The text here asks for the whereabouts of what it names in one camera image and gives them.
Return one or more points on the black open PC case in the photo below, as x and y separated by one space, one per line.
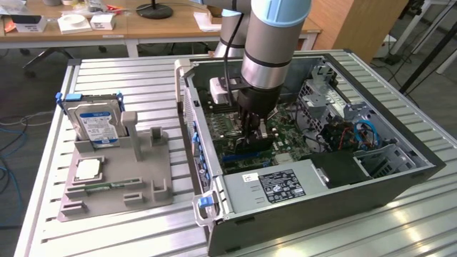
322 214

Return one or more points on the blue expansion slot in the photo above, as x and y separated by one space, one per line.
239 157

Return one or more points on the orange packet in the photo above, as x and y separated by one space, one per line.
8 26

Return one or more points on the grey cup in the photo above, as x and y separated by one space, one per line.
52 2

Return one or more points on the white block round dish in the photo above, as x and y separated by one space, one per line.
74 25

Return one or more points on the green motherboard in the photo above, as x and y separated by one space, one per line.
290 128

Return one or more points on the wooden cabinet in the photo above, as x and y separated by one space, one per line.
358 29

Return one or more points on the grey metal disk bay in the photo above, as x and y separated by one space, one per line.
318 112

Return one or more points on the hard disk in blue caddy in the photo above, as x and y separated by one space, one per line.
96 125

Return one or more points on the white table frame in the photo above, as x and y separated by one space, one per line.
411 26

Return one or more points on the brown cardboard box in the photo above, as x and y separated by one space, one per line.
214 12

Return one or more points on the black tripod pole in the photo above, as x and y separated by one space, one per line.
428 56

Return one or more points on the wooden desk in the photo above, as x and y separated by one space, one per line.
150 29

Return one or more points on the silver CPU chip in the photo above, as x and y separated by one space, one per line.
88 170

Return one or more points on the small white box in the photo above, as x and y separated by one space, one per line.
103 22

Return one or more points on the silver chipset heat sink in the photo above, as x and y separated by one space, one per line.
284 158

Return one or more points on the blue case latch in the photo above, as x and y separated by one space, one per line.
204 202

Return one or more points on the CPU socket metal frame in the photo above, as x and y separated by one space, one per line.
236 124

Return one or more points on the grey power supply unit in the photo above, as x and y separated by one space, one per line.
243 192

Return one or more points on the white box black label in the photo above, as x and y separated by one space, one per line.
30 25

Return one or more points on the white papers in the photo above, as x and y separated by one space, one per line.
207 22

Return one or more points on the black lamp base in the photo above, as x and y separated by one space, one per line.
155 12

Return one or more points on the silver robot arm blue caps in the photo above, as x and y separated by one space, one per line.
271 53

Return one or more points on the black chair base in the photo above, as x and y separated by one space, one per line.
46 57

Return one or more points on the grey parts rack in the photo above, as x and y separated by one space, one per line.
118 166

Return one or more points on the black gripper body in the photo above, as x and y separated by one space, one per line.
259 103

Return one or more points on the green graphics card black fan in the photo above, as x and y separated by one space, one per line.
254 146

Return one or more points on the green RAM stick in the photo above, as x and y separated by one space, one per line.
103 187

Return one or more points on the grey perforated drive cage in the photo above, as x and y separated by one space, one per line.
390 160

